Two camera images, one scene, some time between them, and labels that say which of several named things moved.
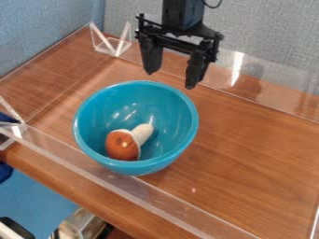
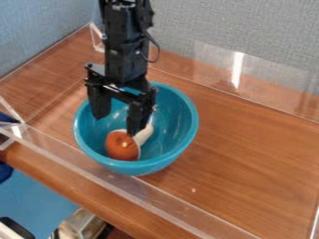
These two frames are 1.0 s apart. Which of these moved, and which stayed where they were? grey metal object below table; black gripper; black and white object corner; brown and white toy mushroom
Moved: black gripper
Stayed: black and white object corner; grey metal object below table; brown and white toy mushroom
